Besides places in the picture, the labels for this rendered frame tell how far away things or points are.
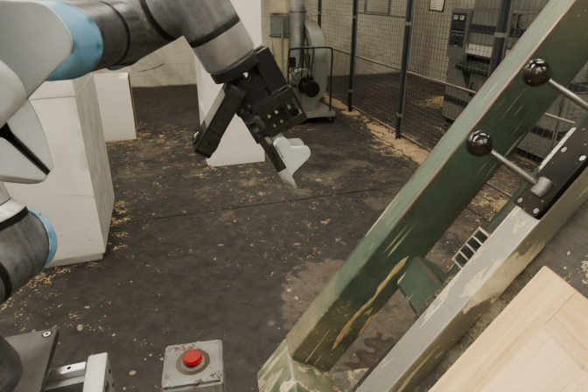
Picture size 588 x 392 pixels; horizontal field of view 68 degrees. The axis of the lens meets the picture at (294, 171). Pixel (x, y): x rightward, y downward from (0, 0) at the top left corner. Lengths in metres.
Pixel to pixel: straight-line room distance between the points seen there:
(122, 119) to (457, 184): 4.90
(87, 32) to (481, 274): 0.59
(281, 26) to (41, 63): 6.13
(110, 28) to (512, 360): 0.63
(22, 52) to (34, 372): 0.76
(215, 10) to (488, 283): 0.53
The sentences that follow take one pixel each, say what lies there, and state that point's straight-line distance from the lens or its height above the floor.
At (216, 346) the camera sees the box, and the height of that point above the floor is 0.93.
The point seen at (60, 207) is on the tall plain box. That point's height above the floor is 0.42.
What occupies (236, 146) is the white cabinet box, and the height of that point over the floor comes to 0.19.
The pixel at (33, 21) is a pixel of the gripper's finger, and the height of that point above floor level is 1.62.
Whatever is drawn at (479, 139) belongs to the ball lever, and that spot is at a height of 1.44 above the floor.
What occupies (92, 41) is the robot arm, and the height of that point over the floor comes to 1.58.
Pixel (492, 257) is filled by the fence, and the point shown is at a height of 1.27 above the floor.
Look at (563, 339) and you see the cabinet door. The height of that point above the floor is 1.25.
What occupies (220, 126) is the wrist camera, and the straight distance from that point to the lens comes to 0.61.
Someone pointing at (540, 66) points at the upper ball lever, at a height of 1.54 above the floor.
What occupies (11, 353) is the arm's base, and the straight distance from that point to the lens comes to 0.90.
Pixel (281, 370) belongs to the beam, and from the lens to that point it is 1.02.
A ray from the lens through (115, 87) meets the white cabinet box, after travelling 5.44.
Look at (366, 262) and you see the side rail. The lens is 0.91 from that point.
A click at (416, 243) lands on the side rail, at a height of 1.16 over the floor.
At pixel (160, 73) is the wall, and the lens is 8.67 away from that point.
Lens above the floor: 1.63
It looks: 22 degrees down
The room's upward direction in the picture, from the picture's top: straight up
